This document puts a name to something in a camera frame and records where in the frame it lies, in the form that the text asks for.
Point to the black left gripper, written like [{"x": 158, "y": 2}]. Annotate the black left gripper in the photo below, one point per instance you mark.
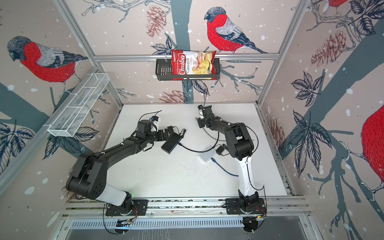
[{"x": 161, "y": 138}]

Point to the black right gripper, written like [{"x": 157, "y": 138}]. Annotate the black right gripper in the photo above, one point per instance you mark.
[{"x": 200, "y": 124}]

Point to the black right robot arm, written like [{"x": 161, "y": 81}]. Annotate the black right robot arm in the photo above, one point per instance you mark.
[{"x": 241, "y": 147}]

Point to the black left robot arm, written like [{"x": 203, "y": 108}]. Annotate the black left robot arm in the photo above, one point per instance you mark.
[{"x": 88, "y": 178}]

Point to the red cassava chips bag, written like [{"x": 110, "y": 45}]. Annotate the red cassava chips bag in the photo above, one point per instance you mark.
[{"x": 193, "y": 63}]

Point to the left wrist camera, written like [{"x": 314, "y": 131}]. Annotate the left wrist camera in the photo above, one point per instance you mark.
[{"x": 154, "y": 123}]

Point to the black wall basket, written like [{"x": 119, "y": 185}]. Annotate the black wall basket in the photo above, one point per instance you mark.
[{"x": 164, "y": 72}]

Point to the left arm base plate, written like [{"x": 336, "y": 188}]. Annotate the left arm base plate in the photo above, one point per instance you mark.
[{"x": 141, "y": 207}]

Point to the white wire mesh shelf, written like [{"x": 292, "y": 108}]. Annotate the white wire mesh shelf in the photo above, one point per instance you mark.
[{"x": 81, "y": 101}]

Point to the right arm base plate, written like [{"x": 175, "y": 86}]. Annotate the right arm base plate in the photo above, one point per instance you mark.
[{"x": 233, "y": 207}]

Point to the aluminium mounting rail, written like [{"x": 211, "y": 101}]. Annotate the aluminium mounting rail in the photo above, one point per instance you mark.
[{"x": 192, "y": 207}]

